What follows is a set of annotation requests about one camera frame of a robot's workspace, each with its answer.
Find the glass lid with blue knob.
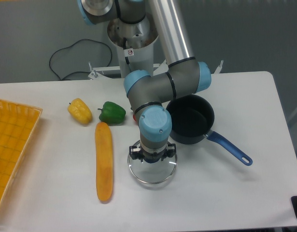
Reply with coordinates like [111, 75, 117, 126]
[127, 141, 178, 185]

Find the black cable on floor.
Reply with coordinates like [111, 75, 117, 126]
[49, 39, 113, 81]

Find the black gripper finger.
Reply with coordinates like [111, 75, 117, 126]
[160, 143, 176, 161]
[129, 145, 143, 162]

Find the long orange bread loaf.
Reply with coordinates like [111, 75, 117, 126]
[95, 122, 114, 202]

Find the white metal base frame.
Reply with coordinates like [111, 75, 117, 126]
[87, 60, 225, 80]

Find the green bell pepper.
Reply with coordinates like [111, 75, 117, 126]
[98, 101, 126, 125]

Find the dark saucepan with blue handle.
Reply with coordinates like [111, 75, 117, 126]
[166, 94, 253, 166]

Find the yellow bell pepper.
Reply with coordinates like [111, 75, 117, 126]
[68, 98, 93, 125]

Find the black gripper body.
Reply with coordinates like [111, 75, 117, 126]
[140, 149, 167, 162]

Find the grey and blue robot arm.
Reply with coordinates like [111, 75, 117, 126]
[78, 0, 211, 163]

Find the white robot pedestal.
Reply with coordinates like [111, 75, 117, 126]
[107, 13, 158, 78]

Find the orange plastic basket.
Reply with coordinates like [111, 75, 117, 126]
[0, 99, 42, 209]

